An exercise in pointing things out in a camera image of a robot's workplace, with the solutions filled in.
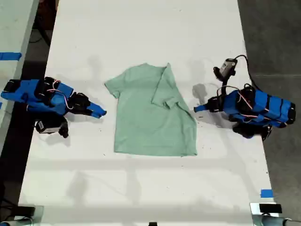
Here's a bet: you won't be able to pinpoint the pale green T-shirt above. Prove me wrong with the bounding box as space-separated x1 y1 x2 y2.
104 62 198 157

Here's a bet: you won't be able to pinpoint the long blue tape strip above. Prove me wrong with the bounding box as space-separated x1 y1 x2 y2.
0 52 23 61

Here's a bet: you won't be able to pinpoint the white side table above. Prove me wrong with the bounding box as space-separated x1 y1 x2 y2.
0 0 40 153

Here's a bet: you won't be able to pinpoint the small black box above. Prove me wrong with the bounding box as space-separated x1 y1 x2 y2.
16 206 36 217
259 203 283 215

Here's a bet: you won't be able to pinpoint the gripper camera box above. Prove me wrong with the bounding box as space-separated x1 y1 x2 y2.
34 119 61 135
213 58 237 82

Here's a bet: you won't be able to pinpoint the black camera cable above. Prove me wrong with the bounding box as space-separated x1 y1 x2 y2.
234 55 259 91

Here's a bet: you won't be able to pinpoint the black floor cables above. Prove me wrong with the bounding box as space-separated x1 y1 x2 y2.
29 22 52 47

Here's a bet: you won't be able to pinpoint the metal table bracket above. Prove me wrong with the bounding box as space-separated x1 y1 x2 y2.
249 202 286 226

